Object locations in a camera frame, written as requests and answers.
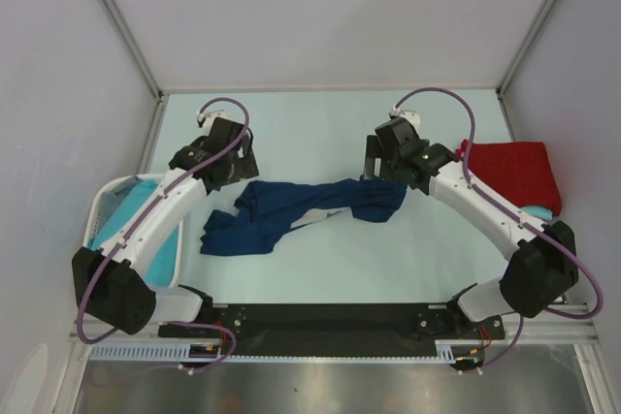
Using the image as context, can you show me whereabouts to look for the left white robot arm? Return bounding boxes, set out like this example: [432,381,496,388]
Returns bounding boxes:
[72,111,258,336]

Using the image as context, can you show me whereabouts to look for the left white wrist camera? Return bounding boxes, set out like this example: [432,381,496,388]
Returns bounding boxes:
[197,111,226,134]

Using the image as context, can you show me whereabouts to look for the white laundry basket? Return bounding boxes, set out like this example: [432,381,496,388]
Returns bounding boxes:
[83,174,183,288]

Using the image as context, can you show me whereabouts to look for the folded light blue t shirt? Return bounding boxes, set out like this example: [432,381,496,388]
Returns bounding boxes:
[521,206,554,221]

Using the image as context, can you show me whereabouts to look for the grey shirt in basket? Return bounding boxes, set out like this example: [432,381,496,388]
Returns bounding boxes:
[99,176,142,228]

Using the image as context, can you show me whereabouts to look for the aluminium frame rail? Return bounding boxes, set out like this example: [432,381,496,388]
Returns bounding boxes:
[68,305,599,344]

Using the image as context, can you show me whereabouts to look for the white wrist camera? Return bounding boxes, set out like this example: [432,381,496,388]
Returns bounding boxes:
[197,111,226,134]
[389,106,421,134]

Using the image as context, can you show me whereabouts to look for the turquoise t shirt in basket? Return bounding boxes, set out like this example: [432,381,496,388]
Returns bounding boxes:
[89,178,180,288]

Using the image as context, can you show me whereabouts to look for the folded red t shirt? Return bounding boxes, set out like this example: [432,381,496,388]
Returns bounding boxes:
[468,142,563,217]

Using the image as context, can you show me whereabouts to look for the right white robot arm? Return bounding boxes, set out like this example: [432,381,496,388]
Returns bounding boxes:
[363,117,578,337]

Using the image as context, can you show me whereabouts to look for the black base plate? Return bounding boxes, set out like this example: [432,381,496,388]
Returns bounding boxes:
[157,301,506,358]

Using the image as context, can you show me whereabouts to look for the navy blue t shirt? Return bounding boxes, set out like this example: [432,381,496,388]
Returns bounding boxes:
[200,177,407,257]

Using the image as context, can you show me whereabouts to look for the light blue cable duct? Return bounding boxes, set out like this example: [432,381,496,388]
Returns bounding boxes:
[89,342,221,363]

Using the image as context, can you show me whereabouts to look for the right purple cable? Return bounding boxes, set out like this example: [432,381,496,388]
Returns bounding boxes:
[392,87,605,376]

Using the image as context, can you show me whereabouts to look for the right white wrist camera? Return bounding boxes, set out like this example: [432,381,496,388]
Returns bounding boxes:
[389,106,421,134]

